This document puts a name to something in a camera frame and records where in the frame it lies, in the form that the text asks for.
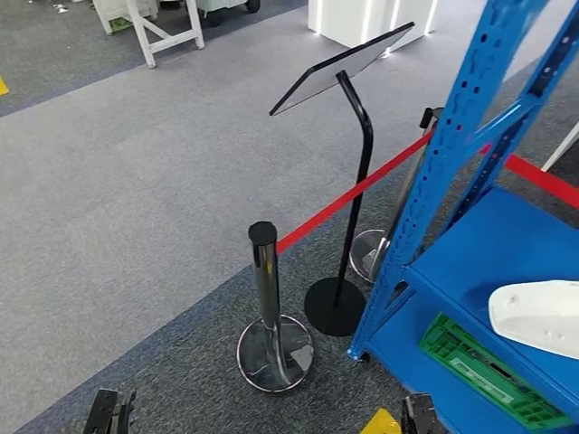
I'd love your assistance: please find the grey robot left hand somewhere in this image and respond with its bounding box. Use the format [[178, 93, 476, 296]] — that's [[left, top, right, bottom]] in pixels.
[[83, 389, 137, 434]]

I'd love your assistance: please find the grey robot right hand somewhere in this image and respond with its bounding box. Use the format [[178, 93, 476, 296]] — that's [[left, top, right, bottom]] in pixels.
[[400, 393, 438, 434]]

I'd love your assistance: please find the blue metal shelf rack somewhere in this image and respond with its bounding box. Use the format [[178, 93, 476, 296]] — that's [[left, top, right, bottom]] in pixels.
[[346, 0, 579, 434]]

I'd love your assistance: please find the white mirror cover part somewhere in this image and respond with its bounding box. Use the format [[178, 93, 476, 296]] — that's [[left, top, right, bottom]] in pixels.
[[488, 279, 579, 362]]

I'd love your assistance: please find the yellow floor tape square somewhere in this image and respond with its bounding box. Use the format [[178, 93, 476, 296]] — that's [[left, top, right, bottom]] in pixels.
[[359, 408, 402, 434]]

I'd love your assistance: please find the green plastic crate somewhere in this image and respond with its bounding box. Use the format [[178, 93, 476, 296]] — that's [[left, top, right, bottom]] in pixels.
[[418, 312, 575, 432]]

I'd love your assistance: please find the red barrier belt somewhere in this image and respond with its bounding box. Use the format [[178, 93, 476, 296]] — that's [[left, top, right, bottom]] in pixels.
[[276, 130, 579, 256]]

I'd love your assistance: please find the white lit plinth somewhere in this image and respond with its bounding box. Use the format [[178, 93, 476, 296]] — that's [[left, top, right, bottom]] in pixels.
[[307, 0, 439, 52]]

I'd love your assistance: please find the white wheeled cart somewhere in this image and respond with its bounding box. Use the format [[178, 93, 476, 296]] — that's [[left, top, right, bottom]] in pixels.
[[199, 0, 262, 28]]

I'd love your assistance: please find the chrome stanchion post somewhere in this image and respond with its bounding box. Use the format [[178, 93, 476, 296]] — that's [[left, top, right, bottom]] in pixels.
[[349, 108, 445, 285], [236, 222, 314, 395]]

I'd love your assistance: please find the white table frame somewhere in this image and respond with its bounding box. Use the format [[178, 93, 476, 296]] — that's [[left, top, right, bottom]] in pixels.
[[92, 0, 205, 69]]

